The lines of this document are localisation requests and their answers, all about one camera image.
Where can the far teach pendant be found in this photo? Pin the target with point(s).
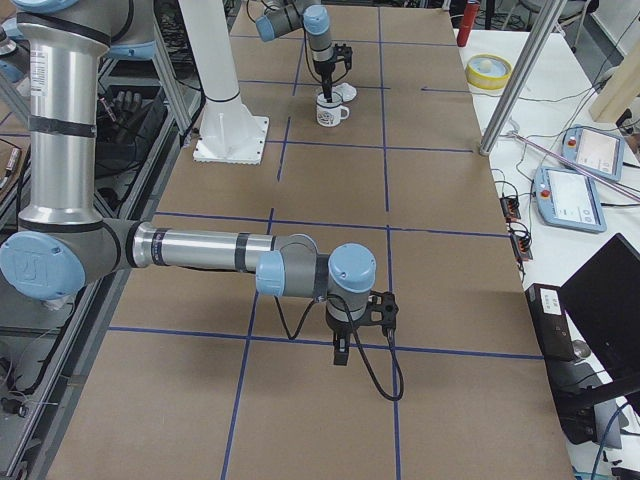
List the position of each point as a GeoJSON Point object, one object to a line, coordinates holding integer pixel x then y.
{"type": "Point", "coordinates": [598, 151]}

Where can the near teach pendant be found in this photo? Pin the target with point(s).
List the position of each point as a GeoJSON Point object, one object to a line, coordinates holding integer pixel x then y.
{"type": "Point", "coordinates": [568, 199]}

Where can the red bottle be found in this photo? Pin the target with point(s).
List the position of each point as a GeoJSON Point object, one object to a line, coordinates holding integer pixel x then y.
{"type": "Point", "coordinates": [466, 25]}

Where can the black laptop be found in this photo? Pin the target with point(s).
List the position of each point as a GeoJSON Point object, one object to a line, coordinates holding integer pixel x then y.
{"type": "Point", "coordinates": [602, 300]}

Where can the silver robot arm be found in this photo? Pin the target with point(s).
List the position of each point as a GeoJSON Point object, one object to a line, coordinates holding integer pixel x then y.
{"type": "Point", "coordinates": [63, 243]}
{"type": "Point", "coordinates": [314, 19]}

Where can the teach pendant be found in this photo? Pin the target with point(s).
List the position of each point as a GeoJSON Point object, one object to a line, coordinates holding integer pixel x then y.
{"type": "Point", "coordinates": [568, 199]}
{"type": "Point", "coordinates": [598, 151]}

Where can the white enamel cup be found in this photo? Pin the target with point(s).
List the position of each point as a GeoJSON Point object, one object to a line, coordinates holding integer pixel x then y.
{"type": "Point", "coordinates": [331, 117]}

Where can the yellow tape roll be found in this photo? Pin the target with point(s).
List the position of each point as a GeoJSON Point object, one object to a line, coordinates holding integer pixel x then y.
{"type": "Point", "coordinates": [488, 72]}

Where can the brown cardboard mat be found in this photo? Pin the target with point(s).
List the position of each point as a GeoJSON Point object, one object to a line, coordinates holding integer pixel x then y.
{"type": "Point", "coordinates": [200, 378]}

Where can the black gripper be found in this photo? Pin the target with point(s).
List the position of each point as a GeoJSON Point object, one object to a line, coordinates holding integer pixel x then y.
{"type": "Point", "coordinates": [342, 329]}
{"type": "Point", "coordinates": [323, 69]}

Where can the clear plastic funnel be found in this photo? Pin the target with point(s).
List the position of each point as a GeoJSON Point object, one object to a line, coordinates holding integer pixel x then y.
{"type": "Point", "coordinates": [334, 100]}

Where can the black computer box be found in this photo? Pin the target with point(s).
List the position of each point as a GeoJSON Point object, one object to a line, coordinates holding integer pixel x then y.
{"type": "Point", "coordinates": [550, 322]}

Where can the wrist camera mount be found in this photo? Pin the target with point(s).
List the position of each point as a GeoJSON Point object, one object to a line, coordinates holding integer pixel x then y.
{"type": "Point", "coordinates": [381, 310]}
{"type": "Point", "coordinates": [342, 53]}

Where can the aluminium frame post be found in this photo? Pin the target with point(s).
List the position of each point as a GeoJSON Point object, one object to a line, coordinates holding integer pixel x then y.
{"type": "Point", "coordinates": [527, 59]}

